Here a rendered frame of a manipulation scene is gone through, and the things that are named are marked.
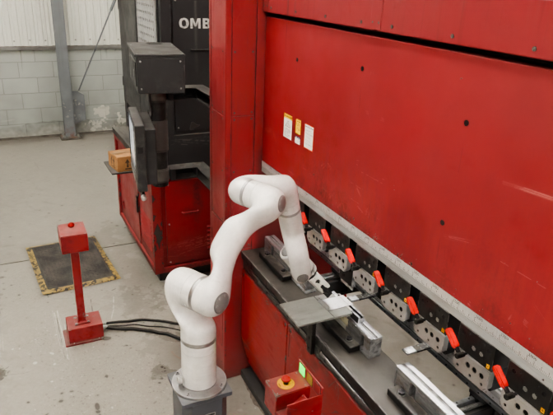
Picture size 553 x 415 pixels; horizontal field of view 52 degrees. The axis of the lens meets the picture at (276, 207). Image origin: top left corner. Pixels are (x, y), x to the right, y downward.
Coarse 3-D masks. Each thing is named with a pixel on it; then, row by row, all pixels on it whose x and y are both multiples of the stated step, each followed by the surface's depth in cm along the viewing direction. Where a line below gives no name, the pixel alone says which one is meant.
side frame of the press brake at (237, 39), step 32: (224, 0) 266; (256, 0) 270; (224, 32) 271; (256, 32) 277; (224, 64) 277; (256, 64) 282; (224, 96) 283; (256, 96) 288; (224, 128) 289; (256, 128) 295; (224, 160) 295; (256, 160) 302; (224, 192) 302; (224, 320) 332; (224, 352) 341
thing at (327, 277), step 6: (336, 270) 301; (324, 276) 300; (330, 276) 298; (336, 276) 299; (330, 282) 297; (336, 282) 300; (342, 282) 302; (330, 288) 300; (336, 288) 302; (342, 288) 304; (348, 288) 305; (354, 288) 308; (342, 294) 304
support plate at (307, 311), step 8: (312, 296) 252; (320, 296) 252; (280, 304) 245; (288, 304) 246; (296, 304) 246; (304, 304) 246; (312, 304) 246; (320, 304) 247; (288, 312) 240; (296, 312) 240; (304, 312) 240; (312, 312) 240; (320, 312) 241; (328, 312) 241; (336, 312) 241; (344, 312) 241; (296, 320) 234; (304, 320) 234; (312, 320) 235; (320, 320) 235
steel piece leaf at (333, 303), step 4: (336, 296) 253; (320, 300) 247; (324, 300) 250; (328, 300) 250; (332, 300) 250; (336, 300) 250; (340, 300) 250; (324, 304) 244; (328, 304) 247; (332, 304) 247; (336, 304) 247; (340, 304) 247; (344, 304) 247; (328, 308) 244; (332, 308) 244; (336, 308) 244
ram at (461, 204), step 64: (320, 64) 234; (384, 64) 195; (448, 64) 167; (512, 64) 146; (320, 128) 241; (384, 128) 200; (448, 128) 171; (512, 128) 149; (320, 192) 249; (384, 192) 205; (448, 192) 174; (512, 192) 152; (448, 256) 178; (512, 256) 155; (512, 320) 158
